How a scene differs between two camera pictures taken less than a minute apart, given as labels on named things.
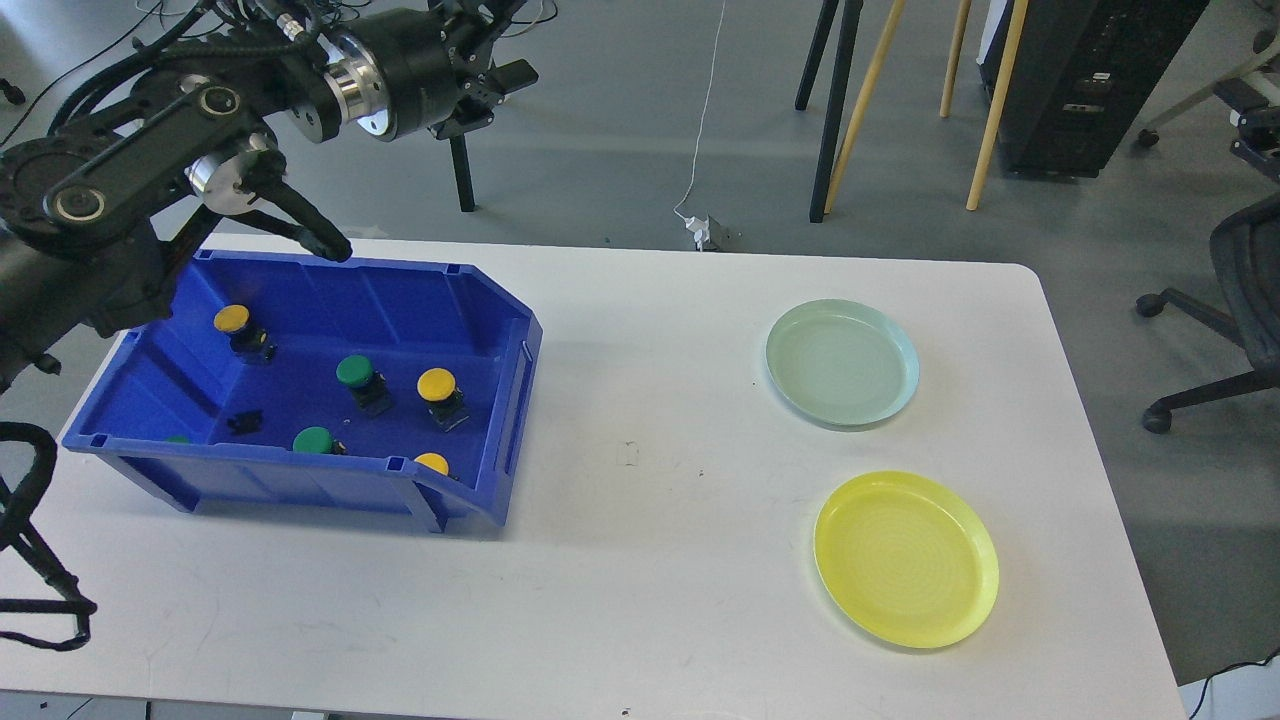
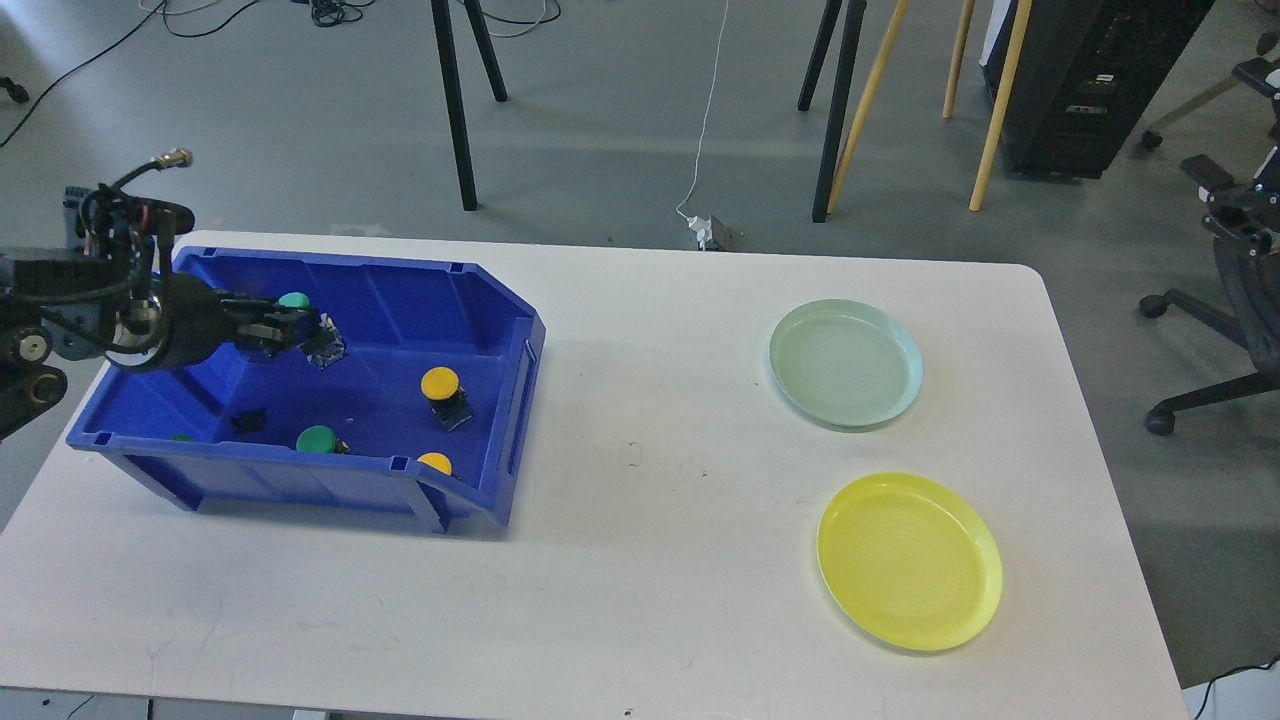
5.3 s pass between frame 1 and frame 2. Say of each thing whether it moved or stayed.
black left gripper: moved
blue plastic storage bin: stayed
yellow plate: stayed
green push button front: stayed
